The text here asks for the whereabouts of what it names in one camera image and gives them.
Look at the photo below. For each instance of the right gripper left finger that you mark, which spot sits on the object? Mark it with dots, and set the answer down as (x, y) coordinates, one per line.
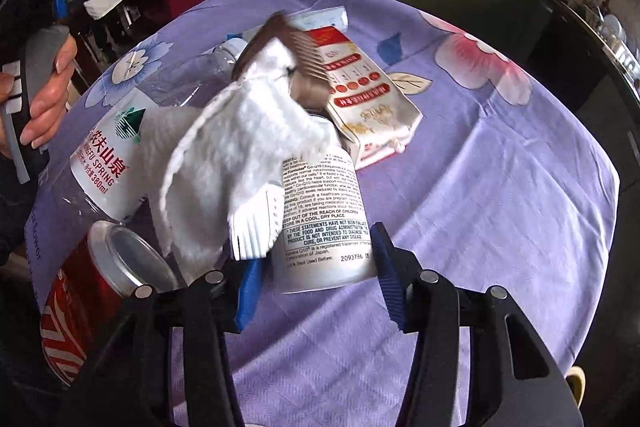
(250, 280)

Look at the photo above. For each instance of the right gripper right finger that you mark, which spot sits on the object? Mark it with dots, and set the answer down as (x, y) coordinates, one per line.
(424, 302)

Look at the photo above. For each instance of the white supplement bottle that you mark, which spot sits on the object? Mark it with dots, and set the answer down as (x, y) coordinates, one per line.
(325, 241)

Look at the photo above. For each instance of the white paper towel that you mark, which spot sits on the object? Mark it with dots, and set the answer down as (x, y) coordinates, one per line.
(219, 177)

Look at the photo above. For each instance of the red cola can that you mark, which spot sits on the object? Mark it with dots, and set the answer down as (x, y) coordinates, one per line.
(107, 266)

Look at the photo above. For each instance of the red white milk carton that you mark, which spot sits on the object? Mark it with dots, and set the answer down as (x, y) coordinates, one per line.
(375, 118)

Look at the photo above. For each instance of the clear plastic water bottle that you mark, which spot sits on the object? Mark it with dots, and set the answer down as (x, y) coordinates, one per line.
(106, 177)

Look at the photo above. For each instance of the person's left hand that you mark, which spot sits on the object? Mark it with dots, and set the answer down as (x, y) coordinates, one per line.
(48, 108)

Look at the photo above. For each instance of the purple floral tablecloth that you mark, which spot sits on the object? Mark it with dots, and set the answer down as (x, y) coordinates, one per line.
(486, 193)

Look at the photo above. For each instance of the black bin with yellow rim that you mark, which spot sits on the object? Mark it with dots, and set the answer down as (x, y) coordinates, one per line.
(576, 380)

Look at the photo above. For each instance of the blue white snack wrapper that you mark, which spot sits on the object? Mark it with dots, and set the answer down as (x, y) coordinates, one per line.
(335, 16)

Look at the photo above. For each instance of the white dish rack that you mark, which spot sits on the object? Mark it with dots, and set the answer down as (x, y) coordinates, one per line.
(610, 30)

